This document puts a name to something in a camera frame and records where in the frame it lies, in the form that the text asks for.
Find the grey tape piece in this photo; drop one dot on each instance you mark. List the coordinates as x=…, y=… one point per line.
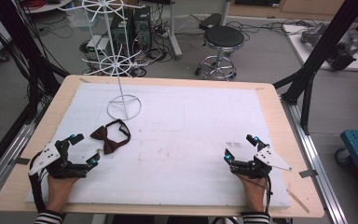
x=307, y=173
x=22, y=161

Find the round white table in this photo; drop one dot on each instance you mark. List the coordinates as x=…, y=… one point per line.
x=46, y=6

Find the thin wooden stick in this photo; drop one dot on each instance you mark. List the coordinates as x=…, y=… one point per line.
x=298, y=201

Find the grey machine part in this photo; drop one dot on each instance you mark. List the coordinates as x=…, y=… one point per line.
x=312, y=34

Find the person's right hand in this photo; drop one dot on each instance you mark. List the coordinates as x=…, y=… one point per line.
x=254, y=193

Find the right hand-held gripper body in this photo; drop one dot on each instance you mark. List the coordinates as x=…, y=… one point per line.
x=268, y=157

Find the dark red bow tie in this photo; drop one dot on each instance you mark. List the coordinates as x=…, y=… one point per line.
x=108, y=143

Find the grey desk leg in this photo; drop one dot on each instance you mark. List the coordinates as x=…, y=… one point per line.
x=174, y=31
x=225, y=12

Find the black flat case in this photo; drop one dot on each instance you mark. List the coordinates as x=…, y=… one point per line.
x=209, y=21

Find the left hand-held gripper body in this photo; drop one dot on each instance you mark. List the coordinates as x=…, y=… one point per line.
x=51, y=154

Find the black metal frame post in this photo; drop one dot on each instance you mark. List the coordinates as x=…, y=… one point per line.
x=21, y=43
x=323, y=53

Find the aluminium rail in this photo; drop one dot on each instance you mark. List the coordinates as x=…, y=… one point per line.
x=317, y=161
x=3, y=168

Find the person's left hand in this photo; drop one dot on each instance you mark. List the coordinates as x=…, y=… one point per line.
x=59, y=193

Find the white foam mat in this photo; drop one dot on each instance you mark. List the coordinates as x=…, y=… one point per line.
x=180, y=140

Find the black round stool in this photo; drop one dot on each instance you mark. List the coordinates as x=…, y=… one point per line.
x=223, y=37

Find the black computer tower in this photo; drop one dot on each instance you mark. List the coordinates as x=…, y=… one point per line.
x=136, y=28

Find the grey power supply box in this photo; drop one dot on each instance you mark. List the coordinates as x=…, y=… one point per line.
x=98, y=46

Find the black machine part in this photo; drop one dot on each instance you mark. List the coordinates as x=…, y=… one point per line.
x=343, y=56

